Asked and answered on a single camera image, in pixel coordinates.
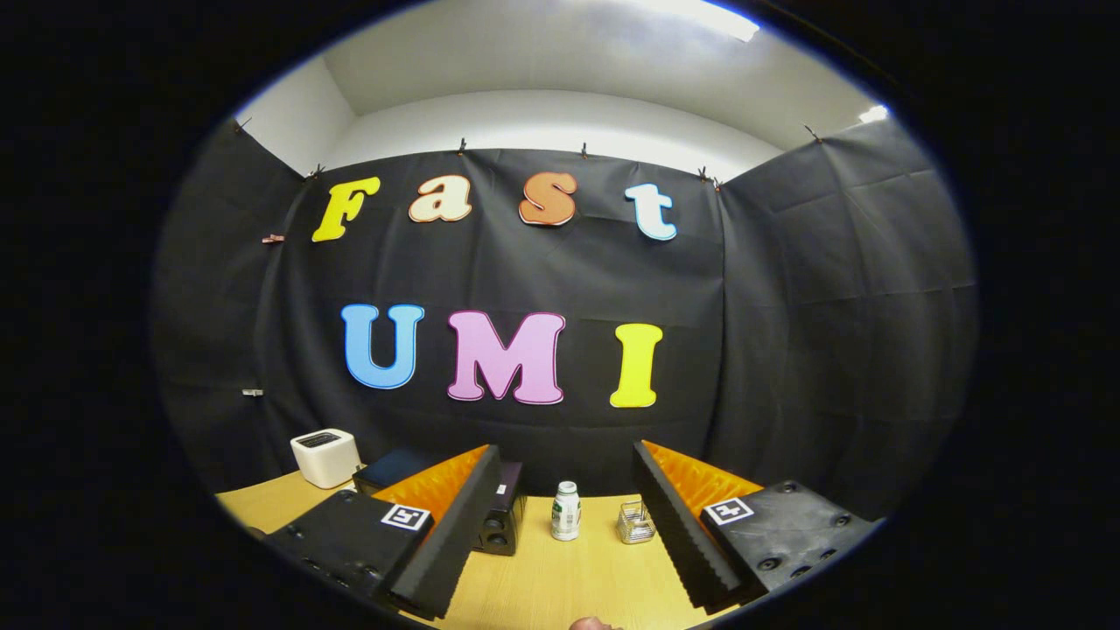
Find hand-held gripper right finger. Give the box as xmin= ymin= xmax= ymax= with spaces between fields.
xmin=632 ymin=440 xmax=885 ymax=612

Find wire basket holder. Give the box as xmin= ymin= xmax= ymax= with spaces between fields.
xmin=617 ymin=499 xmax=657 ymax=545

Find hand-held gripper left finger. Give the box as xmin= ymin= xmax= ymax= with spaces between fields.
xmin=262 ymin=444 xmax=506 ymax=620

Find white bottle green label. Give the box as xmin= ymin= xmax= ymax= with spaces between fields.
xmin=551 ymin=481 xmax=582 ymax=542

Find white toaster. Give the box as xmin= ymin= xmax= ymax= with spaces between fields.
xmin=290 ymin=429 xmax=361 ymax=489

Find black toaster oven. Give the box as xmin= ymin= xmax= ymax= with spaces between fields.
xmin=353 ymin=448 xmax=526 ymax=557

